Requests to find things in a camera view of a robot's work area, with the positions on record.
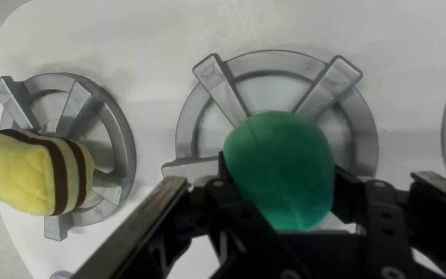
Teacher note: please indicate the yellow striped plush toy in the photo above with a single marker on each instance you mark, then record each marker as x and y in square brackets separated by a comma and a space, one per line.
[23, 173]

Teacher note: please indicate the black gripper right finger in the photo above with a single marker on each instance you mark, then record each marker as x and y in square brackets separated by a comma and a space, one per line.
[425, 227]

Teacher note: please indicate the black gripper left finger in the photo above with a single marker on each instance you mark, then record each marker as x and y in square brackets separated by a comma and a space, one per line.
[146, 233]

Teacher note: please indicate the green round plush toy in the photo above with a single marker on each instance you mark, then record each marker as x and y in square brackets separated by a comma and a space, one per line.
[286, 171]

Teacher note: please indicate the grey toy stove burner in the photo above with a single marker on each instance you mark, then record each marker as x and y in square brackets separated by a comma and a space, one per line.
[218, 87]
[109, 118]

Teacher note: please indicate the white toy kitchen counter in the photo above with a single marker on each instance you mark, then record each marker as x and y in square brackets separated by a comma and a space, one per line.
[146, 47]

